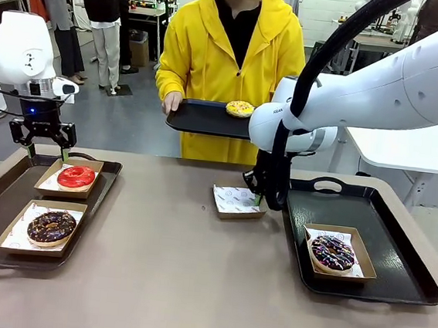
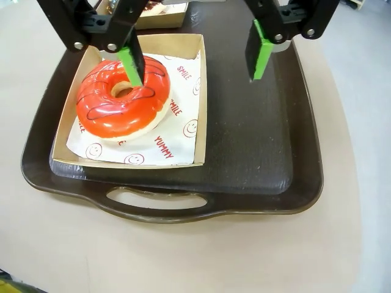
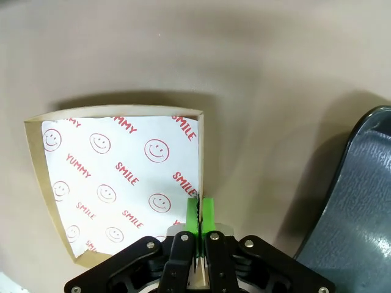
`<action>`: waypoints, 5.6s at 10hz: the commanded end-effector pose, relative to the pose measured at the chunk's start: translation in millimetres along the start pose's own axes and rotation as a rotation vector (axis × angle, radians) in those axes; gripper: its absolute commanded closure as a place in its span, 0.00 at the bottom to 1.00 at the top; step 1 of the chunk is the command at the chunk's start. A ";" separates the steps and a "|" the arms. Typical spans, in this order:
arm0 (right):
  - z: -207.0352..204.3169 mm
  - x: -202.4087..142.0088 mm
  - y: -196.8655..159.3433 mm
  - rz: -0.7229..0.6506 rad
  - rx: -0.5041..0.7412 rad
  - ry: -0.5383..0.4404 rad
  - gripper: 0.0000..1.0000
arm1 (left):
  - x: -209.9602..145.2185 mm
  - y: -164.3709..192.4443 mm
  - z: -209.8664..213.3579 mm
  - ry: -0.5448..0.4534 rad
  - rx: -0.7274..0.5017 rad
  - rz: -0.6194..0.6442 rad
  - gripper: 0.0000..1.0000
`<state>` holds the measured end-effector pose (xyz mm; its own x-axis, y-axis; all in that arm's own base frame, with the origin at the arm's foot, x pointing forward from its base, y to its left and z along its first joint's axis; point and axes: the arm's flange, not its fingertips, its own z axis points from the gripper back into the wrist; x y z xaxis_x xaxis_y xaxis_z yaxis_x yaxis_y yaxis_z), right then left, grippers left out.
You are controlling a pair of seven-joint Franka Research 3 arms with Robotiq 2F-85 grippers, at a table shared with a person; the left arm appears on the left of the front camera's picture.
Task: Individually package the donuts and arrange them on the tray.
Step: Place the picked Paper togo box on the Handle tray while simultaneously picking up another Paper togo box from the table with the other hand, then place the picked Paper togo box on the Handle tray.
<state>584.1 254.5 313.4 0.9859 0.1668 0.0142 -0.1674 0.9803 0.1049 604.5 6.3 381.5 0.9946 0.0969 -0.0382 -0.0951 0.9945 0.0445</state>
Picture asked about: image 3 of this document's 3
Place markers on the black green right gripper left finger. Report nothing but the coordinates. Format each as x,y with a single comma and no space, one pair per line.
180,262

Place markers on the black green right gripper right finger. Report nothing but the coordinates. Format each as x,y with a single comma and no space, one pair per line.
220,262

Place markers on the white smiley print paper liner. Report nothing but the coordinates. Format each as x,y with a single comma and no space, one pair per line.
122,158

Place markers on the brown cardboard box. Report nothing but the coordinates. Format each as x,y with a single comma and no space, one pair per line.
35,146

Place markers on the dark plastic serving tray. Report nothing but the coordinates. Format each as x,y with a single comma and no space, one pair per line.
360,198

